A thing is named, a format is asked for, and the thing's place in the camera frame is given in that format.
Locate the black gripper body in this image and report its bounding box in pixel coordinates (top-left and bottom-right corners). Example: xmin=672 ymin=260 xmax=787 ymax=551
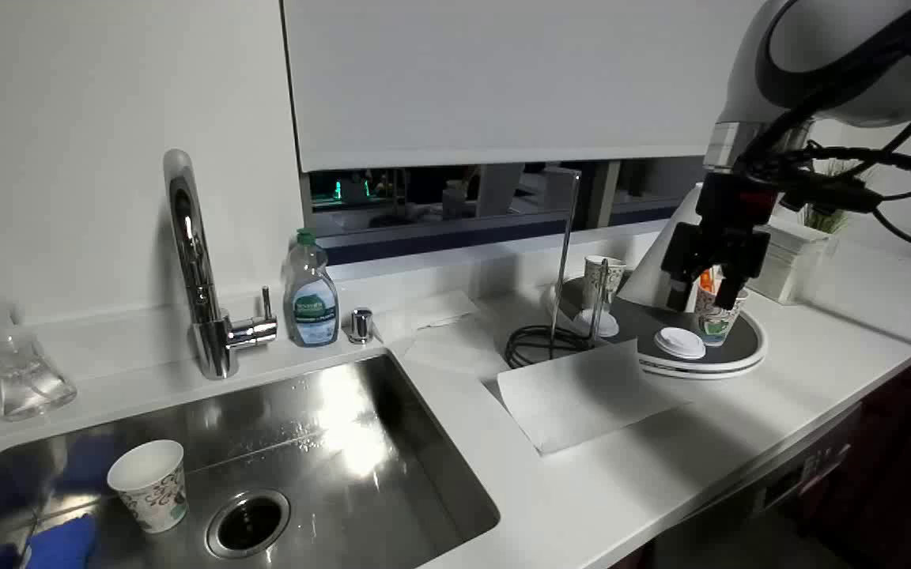
xmin=690 ymin=164 xmax=786 ymax=244

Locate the loose white paper towel sheet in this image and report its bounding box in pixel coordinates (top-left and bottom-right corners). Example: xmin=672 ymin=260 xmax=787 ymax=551
xmin=494 ymin=337 xmax=701 ymax=460

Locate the orange plastic utensil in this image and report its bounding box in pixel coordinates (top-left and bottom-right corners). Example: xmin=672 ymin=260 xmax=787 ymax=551
xmin=693 ymin=261 xmax=729 ymax=317

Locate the white planter box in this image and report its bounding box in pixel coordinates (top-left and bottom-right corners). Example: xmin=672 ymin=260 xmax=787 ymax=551
xmin=747 ymin=206 xmax=831 ymax=308

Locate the black round tray white rim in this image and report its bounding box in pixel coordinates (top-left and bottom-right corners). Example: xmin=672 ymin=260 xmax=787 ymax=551
xmin=605 ymin=292 xmax=770 ymax=383

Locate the tall patterned cup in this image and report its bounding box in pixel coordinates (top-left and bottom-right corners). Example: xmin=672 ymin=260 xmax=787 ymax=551
xmin=582 ymin=254 xmax=627 ymax=340

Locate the small white round lid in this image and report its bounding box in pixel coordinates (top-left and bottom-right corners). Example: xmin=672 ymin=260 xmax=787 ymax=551
xmin=655 ymin=327 xmax=709 ymax=365

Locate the white roller blind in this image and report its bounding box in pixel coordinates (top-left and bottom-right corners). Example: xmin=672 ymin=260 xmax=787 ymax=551
xmin=282 ymin=0 xmax=770 ymax=177

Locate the small chrome knob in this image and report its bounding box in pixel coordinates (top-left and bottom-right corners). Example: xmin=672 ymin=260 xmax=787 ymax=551
xmin=342 ymin=304 xmax=381 ymax=347

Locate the green dish soap bottle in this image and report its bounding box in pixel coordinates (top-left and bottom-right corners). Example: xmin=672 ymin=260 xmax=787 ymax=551
xmin=282 ymin=227 xmax=346 ymax=352

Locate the stainless steel sink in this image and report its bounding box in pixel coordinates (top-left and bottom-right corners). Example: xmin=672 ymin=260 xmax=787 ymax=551
xmin=0 ymin=345 xmax=504 ymax=569

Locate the chrome kitchen faucet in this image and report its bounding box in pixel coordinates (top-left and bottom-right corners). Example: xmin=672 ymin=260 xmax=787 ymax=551
xmin=162 ymin=144 xmax=282 ymax=383

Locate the round sink drain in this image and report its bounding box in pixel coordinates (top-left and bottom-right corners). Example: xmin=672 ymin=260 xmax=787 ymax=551
xmin=202 ymin=486 xmax=294 ymax=564

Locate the patterned paper cup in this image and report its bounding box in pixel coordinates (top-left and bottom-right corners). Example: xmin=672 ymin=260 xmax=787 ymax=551
xmin=106 ymin=436 xmax=194 ymax=536

